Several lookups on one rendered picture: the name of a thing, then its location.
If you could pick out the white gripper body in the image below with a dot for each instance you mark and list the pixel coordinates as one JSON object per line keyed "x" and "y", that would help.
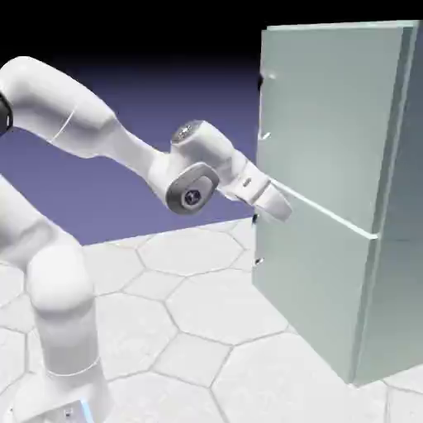
{"x": 273, "y": 201}

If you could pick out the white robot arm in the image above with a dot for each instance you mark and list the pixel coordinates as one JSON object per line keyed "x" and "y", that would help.
{"x": 76, "y": 122}

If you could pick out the pale green cabinet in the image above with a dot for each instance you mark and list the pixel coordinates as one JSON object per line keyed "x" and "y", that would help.
{"x": 390, "y": 231}

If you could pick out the pale green short cabinet door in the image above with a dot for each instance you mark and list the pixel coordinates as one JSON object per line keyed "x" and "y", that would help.
{"x": 314, "y": 281}

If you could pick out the pale green tall cabinet door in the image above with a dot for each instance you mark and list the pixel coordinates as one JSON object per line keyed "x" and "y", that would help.
{"x": 330, "y": 115}

